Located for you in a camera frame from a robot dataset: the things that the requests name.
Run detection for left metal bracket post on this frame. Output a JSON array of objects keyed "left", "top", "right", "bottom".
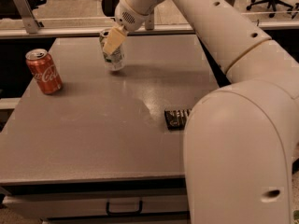
[{"left": 13, "top": 0, "right": 41, "bottom": 34}]

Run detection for black office chair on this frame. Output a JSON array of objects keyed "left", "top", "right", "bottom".
[
  {"left": 246, "top": 0, "right": 299, "bottom": 19},
  {"left": 101, "top": 0, "right": 120, "bottom": 17}
]

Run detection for white green 7up can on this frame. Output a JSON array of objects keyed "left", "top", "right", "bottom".
[{"left": 99, "top": 29, "right": 125, "bottom": 72}]

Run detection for dark chocolate bar wrapper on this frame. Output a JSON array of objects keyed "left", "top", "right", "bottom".
[{"left": 164, "top": 109, "right": 191, "bottom": 131}]

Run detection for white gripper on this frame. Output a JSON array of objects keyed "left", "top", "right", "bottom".
[{"left": 103, "top": 0, "right": 164, "bottom": 55}]

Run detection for black office chair right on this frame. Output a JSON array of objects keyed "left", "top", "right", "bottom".
[{"left": 246, "top": 0, "right": 299, "bottom": 19}]

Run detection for grey drawer cabinet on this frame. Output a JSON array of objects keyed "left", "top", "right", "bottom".
[{"left": 0, "top": 35, "right": 216, "bottom": 224}]

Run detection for black office chair centre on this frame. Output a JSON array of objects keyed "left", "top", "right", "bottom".
[{"left": 101, "top": 0, "right": 120, "bottom": 17}]

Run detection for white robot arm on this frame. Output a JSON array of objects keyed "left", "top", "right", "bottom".
[{"left": 104, "top": 0, "right": 299, "bottom": 224}]

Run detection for middle metal bracket post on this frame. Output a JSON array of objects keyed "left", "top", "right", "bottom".
[{"left": 145, "top": 11, "right": 154, "bottom": 31}]

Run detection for red coke can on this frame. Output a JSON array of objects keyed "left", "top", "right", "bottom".
[{"left": 25, "top": 49, "right": 63, "bottom": 94}]

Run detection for black drawer handle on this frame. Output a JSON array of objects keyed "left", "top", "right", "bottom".
[{"left": 106, "top": 201, "right": 143, "bottom": 217}]

